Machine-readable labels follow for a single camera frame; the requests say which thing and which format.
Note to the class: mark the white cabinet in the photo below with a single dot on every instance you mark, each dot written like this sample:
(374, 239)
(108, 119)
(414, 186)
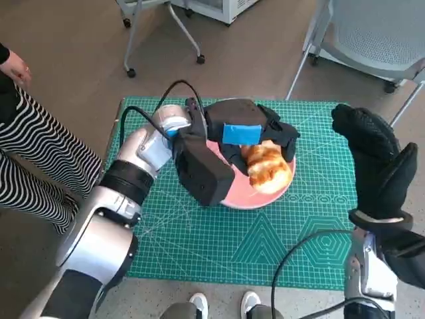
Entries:
(219, 10)

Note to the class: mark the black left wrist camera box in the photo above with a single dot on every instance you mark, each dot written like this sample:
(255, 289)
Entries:
(202, 172)

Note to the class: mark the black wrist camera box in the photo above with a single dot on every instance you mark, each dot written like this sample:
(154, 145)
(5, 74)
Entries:
(408, 259)
(202, 172)

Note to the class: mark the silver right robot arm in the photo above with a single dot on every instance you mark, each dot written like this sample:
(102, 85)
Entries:
(372, 276)

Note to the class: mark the person's hand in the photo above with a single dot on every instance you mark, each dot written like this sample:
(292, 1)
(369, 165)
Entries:
(18, 71)

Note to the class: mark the person with white shoes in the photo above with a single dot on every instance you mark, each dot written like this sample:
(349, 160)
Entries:
(199, 300)

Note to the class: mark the pink bowl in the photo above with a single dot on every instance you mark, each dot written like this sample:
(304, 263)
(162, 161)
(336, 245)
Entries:
(259, 199)

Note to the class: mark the grey castor frame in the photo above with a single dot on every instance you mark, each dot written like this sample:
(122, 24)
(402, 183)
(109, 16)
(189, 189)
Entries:
(131, 72)

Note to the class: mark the bare black left hand blue tape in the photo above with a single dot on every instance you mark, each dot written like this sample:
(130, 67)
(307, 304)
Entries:
(239, 116)

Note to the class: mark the green cutting mat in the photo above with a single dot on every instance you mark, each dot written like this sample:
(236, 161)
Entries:
(199, 246)

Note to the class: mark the orange swirled toy bread loaf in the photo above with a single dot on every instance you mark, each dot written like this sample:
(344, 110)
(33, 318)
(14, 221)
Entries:
(265, 169)

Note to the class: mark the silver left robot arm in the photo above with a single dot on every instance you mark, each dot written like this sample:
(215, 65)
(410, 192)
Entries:
(99, 239)

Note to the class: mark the standing person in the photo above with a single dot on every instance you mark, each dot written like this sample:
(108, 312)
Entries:
(33, 143)

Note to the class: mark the grey mesh chair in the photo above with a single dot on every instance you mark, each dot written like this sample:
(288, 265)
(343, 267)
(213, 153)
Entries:
(375, 36)

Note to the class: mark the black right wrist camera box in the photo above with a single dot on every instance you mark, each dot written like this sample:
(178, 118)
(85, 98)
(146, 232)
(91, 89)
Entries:
(408, 259)

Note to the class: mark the black knitted gloved right hand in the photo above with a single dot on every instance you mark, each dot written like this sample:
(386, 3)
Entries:
(375, 166)

